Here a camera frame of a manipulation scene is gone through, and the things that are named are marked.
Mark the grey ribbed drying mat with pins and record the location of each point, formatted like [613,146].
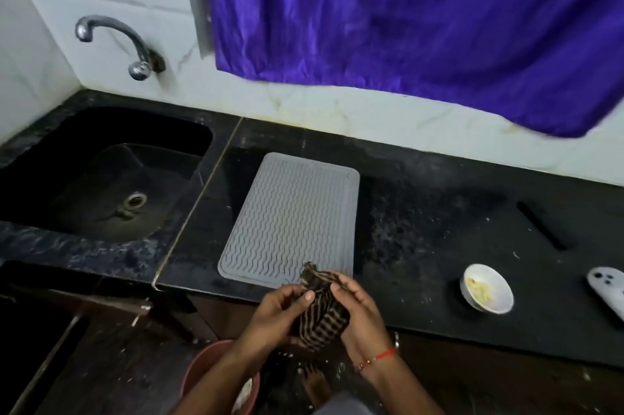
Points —
[292,219]

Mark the striped brown cloth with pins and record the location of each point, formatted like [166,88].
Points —
[319,315]

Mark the black stone sink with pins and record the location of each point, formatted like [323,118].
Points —
[105,176]

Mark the person's right thumb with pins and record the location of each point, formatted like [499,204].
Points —
[340,296]

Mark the metal sink drain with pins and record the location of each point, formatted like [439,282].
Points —
[134,201]

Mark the purple curtain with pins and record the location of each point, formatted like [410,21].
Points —
[414,20]

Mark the person's left hand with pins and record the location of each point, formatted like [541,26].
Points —
[273,315]

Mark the person's right forearm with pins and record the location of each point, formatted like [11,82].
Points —
[399,388]

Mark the person's left thumb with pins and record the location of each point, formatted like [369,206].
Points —
[303,302]

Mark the white game controller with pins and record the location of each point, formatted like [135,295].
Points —
[609,288]

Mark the person's right hand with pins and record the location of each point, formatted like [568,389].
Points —
[363,319]

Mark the pink plastic bucket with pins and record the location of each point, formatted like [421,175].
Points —
[204,371]

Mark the chrome wall tap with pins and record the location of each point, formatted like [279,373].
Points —
[122,42]

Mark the small white bowl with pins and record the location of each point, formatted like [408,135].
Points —
[486,289]

